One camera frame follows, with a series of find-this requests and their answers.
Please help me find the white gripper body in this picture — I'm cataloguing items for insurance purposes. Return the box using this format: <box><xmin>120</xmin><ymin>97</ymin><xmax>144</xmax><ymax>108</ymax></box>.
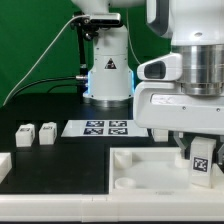
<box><xmin>133</xmin><ymin>81</ymin><xmax>224</xmax><ymax>135</ymax></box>

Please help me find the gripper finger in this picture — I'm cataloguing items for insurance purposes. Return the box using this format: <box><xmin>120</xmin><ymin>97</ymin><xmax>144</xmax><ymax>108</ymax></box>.
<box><xmin>173</xmin><ymin>131</ymin><xmax>190</xmax><ymax>159</ymax></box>
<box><xmin>217</xmin><ymin>135</ymin><xmax>224</xmax><ymax>165</ymax></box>

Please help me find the white square tabletop part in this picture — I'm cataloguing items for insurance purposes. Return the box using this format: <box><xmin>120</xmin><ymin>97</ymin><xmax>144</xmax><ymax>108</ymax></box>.
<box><xmin>109</xmin><ymin>147</ymin><xmax>224</xmax><ymax>195</ymax></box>

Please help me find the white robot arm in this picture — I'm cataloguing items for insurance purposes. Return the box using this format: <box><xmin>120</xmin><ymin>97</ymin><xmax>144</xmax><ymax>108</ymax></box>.
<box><xmin>133</xmin><ymin>0</ymin><xmax>224</xmax><ymax>136</ymax></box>

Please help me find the white sheet with tags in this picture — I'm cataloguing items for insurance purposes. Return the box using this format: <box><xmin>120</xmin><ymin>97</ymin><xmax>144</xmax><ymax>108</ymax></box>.
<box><xmin>62</xmin><ymin>120</ymin><xmax>148</xmax><ymax>137</ymax></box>

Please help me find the white left fence piece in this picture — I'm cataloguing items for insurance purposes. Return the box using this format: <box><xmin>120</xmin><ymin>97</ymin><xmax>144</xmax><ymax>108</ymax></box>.
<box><xmin>0</xmin><ymin>153</ymin><xmax>12</xmax><ymax>184</ymax></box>

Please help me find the black cable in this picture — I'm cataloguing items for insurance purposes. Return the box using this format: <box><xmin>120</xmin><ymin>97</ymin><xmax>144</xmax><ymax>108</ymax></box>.
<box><xmin>9</xmin><ymin>76</ymin><xmax>88</xmax><ymax>98</ymax></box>

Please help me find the grey camera on stand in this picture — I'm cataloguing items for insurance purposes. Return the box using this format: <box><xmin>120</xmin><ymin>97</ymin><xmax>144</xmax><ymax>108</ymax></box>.
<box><xmin>70</xmin><ymin>12</ymin><xmax>122</xmax><ymax>29</ymax></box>

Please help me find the black camera stand pole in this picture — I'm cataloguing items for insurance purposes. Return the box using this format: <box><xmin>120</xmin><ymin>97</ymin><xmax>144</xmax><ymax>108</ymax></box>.
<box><xmin>75</xmin><ymin>20</ymin><xmax>88</xmax><ymax>94</ymax></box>

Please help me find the grey cable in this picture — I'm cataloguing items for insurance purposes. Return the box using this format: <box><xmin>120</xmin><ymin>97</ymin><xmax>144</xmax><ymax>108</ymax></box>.
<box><xmin>2</xmin><ymin>14</ymin><xmax>83</xmax><ymax>107</ymax></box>

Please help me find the white front fence rail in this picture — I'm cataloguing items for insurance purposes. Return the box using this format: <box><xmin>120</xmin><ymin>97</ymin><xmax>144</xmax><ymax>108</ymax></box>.
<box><xmin>0</xmin><ymin>195</ymin><xmax>224</xmax><ymax>222</ymax></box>

